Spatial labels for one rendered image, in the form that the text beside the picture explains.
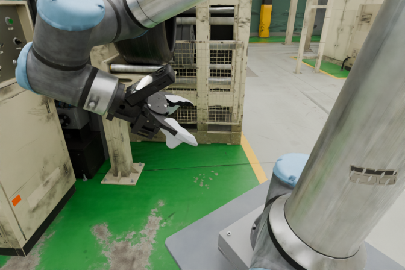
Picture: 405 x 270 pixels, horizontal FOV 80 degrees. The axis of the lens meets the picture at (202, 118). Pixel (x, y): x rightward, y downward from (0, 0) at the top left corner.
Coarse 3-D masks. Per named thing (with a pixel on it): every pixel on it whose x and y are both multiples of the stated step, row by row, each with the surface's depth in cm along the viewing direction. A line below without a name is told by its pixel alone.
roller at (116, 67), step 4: (112, 64) 147; (116, 64) 147; (120, 64) 147; (124, 64) 146; (128, 64) 146; (132, 64) 146; (136, 64) 146; (140, 64) 146; (144, 64) 146; (148, 64) 146; (152, 64) 146; (156, 64) 146; (160, 64) 146; (112, 68) 146; (116, 68) 146; (120, 68) 146; (124, 68) 146; (128, 68) 146; (132, 68) 146; (136, 68) 145; (140, 68) 145; (144, 68) 145; (148, 68) 145; (152, 68) 145; (156, 68) 145
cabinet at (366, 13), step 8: (360, 8) 457; (368, 8) 438; (376, 8) 421; (360, 16) 457; (368, 16) 438; (360, 24) 458; (368, 24) 440; (360, 32) 459; (368, 32) 441; (352, 40) 482; (360, 40) 460; (352, 48) 483; (360, 48) 461; (352, 56) 483; (344, 64) 508; (352, 64) 485
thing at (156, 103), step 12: (120, 84) 51; (120, 96) 50; (156, 96) 56; (120, 108) 53; (132, 108) 53; (144, 108) 52; (156, 108) 53; (132, 120) 55; (144, 120) 53; (132, 132) 55; (144, 132) 57; (156, 132) 56
